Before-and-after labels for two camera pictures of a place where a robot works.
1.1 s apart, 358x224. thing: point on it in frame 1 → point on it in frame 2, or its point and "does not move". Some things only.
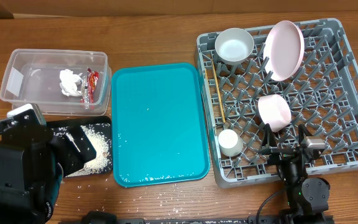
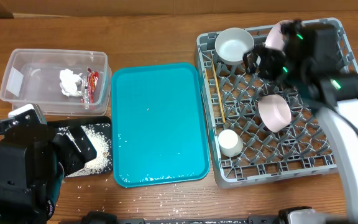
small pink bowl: x=275 y=111 does not move
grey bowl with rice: x=234 y=45 does not move
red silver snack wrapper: x=92 y=80 does not move
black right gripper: x=284 y=151 → x=272 y=62
